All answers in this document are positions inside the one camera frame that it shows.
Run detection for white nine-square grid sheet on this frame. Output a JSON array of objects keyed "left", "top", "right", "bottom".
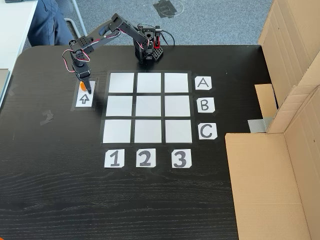
[{"left": 99, "top": 70, "right": 199, "bottom": 146}]

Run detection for white arrow paper sheet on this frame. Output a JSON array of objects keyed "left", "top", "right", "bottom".
[{"left": 74, "top": 80, "right": 96, "bottom": 109}]

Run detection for white metal table leg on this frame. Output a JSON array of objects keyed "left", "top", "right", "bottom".
[{"left": 64, "top": 0, "right": 89, "bottom": 46}]

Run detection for clear crumpled tape piece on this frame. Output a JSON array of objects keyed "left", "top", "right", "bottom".
[{"left": 39, "top": 109, "right": 55, "bottom": 126}]

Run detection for person in blue trousers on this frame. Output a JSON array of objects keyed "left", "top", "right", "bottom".
[{"left": 26, "top": 0, "right": 76, "bottom": 47}]

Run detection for clear flat tape piece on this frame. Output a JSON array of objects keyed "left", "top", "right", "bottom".
[{"left": 6, "top": 84, "right": 19, "bottom": 98}]

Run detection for white side table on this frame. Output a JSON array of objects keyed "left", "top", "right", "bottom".
[{"left": 0, "top": 0, "right": 39, "bottom": 106}]

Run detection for paper sheet number 1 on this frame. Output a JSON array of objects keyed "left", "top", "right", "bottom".
[{"left": 103, "top": 149, "right": 125, "bottom": 169}]

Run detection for red black clamp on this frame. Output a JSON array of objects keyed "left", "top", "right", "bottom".
[{"left": 153, "top": 24, "right": 162, "bottom": 50}]

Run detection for paper sheet number 2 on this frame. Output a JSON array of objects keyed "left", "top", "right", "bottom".
[{"left": 135, "top": 147, "right": 157, "bottom": 168}]

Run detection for black floor tape patch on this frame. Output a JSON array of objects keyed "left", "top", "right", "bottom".
[{"left": 152, "top": 0, "right": 179, "bottom": 19}]

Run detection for paper sheet letter A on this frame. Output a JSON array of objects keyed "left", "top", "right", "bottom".
[{"left": 194, "top": 76, "right": 213, "bottom": 91}]

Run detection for paper sheet number 3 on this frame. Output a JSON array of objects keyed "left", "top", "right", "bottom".
[{"left": 171, "top": 148, "right": 193, "bottom": 169}]

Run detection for paper sheet letter B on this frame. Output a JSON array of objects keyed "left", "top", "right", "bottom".
[{"left": 196, "top": 97, "right": 216, "bottom": 114}]

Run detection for paper sheet letter C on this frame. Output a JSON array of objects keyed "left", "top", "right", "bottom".
[{"left": 198, "top": 122, "right": 218, "bottom": 141}]

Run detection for brown cardboard panel large flap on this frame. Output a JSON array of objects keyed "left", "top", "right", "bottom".
[{"left": 224, "top": 84, "right": 320, "bottom": 240}]

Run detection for brown cardboard panel small flap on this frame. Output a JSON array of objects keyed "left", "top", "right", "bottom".
[{"left": 254, "top": 0, "right": 320, "bottom": 134}]

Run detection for black power cable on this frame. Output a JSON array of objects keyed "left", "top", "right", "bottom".
[{"left": 159, "top": 29, "right": 176, "bottom": 47}]

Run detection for grey duct tape strip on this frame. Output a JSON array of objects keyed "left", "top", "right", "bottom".
[{"left": 247, "top": 116, "right": 274, "bottom": 134}]

